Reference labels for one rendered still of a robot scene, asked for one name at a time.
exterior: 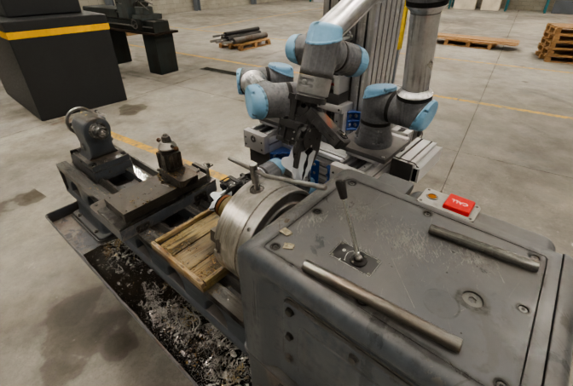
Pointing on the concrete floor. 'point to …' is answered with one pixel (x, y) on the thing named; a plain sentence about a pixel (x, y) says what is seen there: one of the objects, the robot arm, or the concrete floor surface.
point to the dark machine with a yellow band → (53, 41)
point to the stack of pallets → (557, 43)
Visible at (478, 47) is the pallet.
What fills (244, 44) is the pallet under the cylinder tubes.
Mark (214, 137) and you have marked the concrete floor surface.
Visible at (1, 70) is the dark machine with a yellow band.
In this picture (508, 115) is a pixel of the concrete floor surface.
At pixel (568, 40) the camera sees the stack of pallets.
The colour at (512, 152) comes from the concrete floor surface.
